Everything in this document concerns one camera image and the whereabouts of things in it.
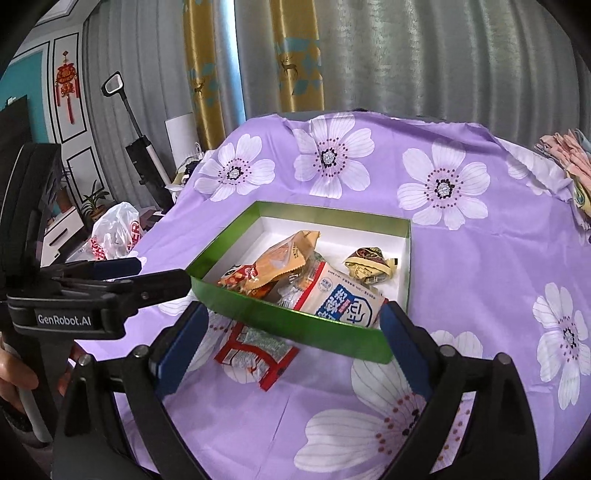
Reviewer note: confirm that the orange brown snack packet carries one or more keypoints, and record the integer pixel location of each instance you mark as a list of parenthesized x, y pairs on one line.
[(281, 261)]

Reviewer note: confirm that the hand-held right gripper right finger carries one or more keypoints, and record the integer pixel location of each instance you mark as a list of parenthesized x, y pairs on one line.
[(406, 350)]

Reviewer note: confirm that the red orange snack packet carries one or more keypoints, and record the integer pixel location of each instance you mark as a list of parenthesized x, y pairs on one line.
[(235, 277)]

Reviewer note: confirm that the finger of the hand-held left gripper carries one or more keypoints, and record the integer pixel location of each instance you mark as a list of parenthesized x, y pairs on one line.
[(161, 286), (117, 268)]

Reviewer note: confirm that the white plastic bag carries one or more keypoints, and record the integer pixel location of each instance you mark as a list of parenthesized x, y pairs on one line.
[(115, 230)]

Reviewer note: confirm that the grey curtain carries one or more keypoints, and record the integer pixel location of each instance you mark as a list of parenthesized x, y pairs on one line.
[(438, 55), (138, 46)]

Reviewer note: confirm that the person's left hand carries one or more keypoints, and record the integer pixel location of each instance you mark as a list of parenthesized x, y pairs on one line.
[(16, 374)]

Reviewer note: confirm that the red knot wall ornament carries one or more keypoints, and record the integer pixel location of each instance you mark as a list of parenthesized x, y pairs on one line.
[(67, 83)]

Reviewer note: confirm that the white low cabinet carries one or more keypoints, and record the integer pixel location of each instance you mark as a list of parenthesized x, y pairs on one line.
[(64, 230)]

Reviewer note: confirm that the black television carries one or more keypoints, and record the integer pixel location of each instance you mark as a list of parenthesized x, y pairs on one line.
[(14, 129)]

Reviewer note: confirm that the potted green plant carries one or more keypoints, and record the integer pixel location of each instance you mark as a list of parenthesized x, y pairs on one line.
[(94, 201), (64, 194)]

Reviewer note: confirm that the pastel folded cloths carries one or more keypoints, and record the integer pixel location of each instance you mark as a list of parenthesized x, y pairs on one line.
[(575, 170)]

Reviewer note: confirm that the gold snack packet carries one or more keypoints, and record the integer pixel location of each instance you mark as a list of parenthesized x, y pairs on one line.
[(369, 265)]

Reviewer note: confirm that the clear plastic snack packet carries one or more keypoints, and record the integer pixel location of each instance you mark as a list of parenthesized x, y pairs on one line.
[(291, 293)]

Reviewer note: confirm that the purple floral bed sheet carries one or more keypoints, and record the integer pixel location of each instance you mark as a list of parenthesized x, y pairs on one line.
[(461, 277)]

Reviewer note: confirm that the red white snack packet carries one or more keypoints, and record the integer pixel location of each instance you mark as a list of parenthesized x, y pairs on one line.
[(256, 355)]

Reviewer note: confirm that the large white blue snack packet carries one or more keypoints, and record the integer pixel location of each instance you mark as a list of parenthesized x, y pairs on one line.
[(341, 300)]

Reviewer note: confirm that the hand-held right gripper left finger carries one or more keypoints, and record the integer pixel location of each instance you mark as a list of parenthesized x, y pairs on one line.
[(182, 350)]

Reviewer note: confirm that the green cardboard box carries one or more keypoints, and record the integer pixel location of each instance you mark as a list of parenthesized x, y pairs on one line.
[(295, 327)]

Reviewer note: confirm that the heap of small household items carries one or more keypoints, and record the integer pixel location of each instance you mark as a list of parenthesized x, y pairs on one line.
[(189, 173)]

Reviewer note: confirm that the white flat panel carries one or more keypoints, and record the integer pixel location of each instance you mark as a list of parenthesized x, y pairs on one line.
[(182, 138)]

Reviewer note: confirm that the upright vacuum cleaner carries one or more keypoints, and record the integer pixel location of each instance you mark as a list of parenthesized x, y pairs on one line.
[(147, 161)]

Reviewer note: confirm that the yellow patterned curtain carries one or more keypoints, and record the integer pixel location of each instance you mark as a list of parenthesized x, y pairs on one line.
[(295, 46)]

